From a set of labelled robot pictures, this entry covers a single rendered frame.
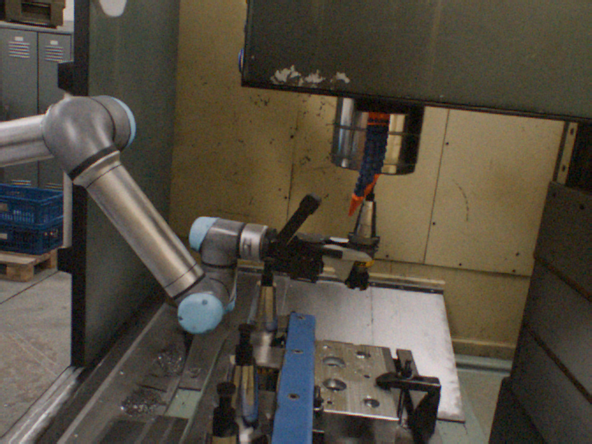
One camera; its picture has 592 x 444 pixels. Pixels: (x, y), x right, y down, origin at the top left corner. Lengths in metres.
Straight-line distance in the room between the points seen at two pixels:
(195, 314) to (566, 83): 0.67
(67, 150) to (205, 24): 1.17
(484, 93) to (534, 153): 1.46
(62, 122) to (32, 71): 4.72
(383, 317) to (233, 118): 0.91
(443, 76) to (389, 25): 0.09
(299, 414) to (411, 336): 1.43
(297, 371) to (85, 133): 0.55
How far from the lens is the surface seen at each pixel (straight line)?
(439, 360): 1.96
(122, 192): 0.98
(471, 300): 2.23
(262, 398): 0.63
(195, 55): 2.06
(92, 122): 1.01
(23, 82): 5.75
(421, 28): 0.69
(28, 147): 1.18
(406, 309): 2.09
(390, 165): 0.94
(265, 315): 0.74
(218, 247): 1.08
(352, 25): 0.68
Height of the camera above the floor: 1.55
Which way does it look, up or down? 13 degrees down
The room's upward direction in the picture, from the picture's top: 6 degrees clockwise
